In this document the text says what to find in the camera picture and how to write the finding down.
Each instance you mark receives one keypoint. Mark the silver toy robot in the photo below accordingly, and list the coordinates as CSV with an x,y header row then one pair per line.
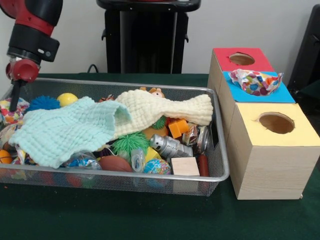
x,y
170,147

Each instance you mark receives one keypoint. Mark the black chair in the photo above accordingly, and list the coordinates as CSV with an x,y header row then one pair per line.
x,y
310,50

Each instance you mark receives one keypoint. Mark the yellow ball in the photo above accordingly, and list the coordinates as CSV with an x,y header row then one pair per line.
x,y
67,98

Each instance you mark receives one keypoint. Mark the dark green tablecloth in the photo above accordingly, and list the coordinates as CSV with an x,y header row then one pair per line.
x,y
150,220

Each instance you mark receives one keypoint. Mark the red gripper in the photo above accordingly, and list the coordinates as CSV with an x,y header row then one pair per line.
x,y
23,71

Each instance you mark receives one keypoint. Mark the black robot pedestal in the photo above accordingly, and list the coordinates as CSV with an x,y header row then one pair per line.
x,y
145,45

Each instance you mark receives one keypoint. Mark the green spiky ball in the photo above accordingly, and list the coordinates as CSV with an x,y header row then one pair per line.
x,y
130,145

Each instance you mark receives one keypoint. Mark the cream waffle cloth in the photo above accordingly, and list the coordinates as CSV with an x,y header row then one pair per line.
x,y
155,107

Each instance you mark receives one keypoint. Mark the blue spiky ball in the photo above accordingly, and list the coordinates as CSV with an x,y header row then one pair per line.
x,y
43,103

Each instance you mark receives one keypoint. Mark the mint green waffle cloth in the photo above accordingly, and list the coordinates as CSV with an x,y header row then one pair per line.
x,y
62,130

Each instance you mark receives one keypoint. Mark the silver mesh bin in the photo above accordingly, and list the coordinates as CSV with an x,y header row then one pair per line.
x,y
112,185

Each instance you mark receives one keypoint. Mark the brown toy football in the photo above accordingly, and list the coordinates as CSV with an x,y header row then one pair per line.
x,y
115,163

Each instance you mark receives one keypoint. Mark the plain wooden cube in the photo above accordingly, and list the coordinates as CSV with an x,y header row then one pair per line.
x,y
185,167

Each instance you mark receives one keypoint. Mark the wooden box with three holes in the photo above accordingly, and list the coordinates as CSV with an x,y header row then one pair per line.
x,y
270,170

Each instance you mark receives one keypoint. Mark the polka dot cloth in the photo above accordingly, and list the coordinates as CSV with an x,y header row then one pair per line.
x,y
255,83
22,106

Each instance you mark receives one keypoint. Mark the globe print ball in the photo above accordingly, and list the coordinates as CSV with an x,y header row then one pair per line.
x,y
157,167

